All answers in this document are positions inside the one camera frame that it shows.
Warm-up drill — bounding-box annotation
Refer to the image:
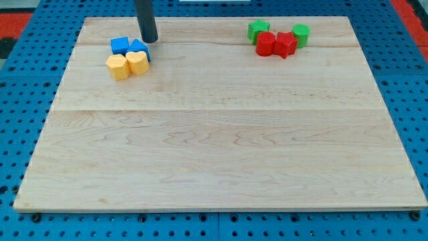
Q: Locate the green cylinder block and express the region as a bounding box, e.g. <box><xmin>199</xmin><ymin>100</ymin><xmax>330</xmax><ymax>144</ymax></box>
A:
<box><xmin>292</xmin><ymin>24</ymin><xmax>310</xmax><ymax>48</ymax></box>

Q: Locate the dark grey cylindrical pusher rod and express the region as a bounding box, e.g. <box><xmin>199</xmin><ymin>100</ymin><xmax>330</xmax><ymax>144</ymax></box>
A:
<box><xmin>134</xmin><ymin>0</ymin><xmax>158</xmax><ymax>44</ymax></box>

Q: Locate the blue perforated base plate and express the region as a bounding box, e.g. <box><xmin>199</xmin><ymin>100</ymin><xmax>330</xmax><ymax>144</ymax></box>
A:
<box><xmin>1</xmin><ymin>0</ymin><xmax>427</xmax><ymax>240</ymax></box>

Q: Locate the blue triangle block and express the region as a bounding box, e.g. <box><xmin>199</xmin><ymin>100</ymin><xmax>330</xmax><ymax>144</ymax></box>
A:
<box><xmin>127</xmin><ymin>39</ymin><xmax>151</xmax><ymax>62</ymax></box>

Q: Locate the green star block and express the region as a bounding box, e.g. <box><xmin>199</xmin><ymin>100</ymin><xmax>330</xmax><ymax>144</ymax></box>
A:
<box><xmin>247</xmin><ymin>19</ymin><xmax>271</xmax><ymax>45</ymax></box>

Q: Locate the light wooden board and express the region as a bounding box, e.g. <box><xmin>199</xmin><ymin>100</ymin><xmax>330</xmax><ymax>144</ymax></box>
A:
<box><xmin>13</xmin><ymin>16</ymin><xmax>427</xmax><ymax>214</ymax></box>

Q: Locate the red star block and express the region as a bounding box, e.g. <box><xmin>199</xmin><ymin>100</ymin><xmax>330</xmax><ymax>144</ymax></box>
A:
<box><xmin>273</xmin><ymin>32</ymin><xmax>298</xmax><ymax>59</ymax></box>

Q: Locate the yellow heart block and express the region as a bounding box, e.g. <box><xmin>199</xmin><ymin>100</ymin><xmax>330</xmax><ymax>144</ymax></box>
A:
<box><xmin>126</xmin><ymin>51</ymin><xmax>150</xmax><ymax>75</ymax></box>

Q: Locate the blue cube block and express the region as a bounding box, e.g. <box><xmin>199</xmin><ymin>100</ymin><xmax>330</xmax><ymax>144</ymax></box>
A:
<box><xmin>110</xmin><ymin>37</ymin><xmax>129</xmax><ymax>55</ymax></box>

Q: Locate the yellow hexagon block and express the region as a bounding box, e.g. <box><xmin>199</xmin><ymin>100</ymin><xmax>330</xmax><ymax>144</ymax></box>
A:
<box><xmin>106</xmin><ymin>54</ymin><xmax>130</xmax><ymax>81</ymax></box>

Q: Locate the red cylinder block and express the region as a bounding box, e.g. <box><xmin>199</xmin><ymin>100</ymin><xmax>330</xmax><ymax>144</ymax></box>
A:
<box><xmin>255</xmin><ymin>31</ymin><xmax>276</xmax><ymax>57</ymax></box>

